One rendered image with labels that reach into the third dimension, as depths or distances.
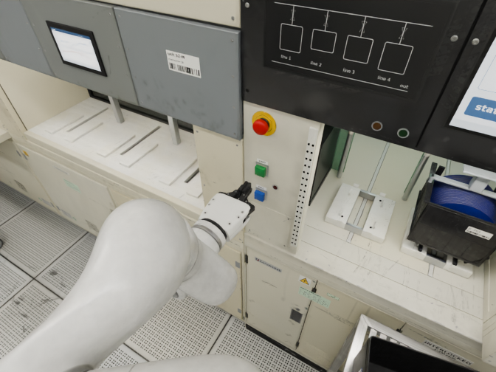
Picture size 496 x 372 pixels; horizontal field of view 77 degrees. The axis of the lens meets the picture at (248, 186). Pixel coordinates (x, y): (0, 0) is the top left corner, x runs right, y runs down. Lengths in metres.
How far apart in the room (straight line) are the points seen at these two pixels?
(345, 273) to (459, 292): 0.35
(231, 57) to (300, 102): 0.18
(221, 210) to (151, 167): 0.79
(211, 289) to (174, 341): 1.37
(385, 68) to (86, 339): 0.58
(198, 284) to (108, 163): 1.11
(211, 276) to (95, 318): 0.31
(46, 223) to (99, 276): 2.45
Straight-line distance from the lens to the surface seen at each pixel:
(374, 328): 1.16
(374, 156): 1.56
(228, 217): 0.72
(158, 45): 0.87
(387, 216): 1.26
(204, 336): 1.90
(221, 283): 0.57
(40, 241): 2.62
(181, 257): 0.30
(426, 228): 1.11
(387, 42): 0.62
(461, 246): 1.14
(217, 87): 0.80
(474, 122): 0.66
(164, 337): 1.94
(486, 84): 0.64
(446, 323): 1.13
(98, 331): 0.28
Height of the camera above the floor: 1.78
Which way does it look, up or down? 44 degrees down
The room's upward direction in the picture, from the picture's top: straight up
